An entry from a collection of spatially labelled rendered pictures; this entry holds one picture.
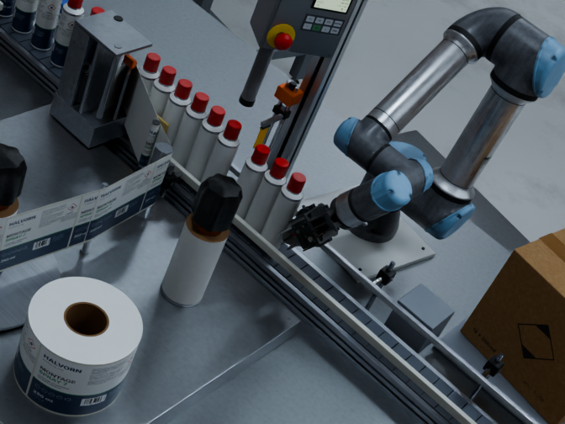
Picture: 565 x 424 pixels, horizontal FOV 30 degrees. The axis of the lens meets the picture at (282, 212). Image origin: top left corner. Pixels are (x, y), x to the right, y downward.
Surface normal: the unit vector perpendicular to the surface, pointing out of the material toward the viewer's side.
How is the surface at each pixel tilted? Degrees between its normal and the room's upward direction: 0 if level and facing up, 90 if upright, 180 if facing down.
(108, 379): 90
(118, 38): 0
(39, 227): 90
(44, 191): 0
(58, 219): 90
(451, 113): 0
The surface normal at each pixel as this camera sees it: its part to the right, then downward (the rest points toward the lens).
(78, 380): 0.11, 0.67
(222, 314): 0.33, -0.72
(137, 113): -0.88, 0.00
